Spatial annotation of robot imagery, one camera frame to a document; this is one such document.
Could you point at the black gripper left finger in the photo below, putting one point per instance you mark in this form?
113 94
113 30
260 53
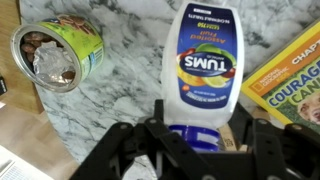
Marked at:
133 143

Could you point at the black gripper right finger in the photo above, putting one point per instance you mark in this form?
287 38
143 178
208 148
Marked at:
286 153

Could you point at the white bottle with blue lid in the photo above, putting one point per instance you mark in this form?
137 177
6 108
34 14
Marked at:
203 43

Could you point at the small wooden block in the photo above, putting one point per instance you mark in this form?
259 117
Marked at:
260 113
228 136

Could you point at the yellow National Geographic book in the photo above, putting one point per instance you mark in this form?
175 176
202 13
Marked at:
286 76

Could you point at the green open nut can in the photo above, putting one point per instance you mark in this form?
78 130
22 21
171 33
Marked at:
80 43

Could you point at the white flat panel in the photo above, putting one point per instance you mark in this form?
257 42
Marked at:
20 166

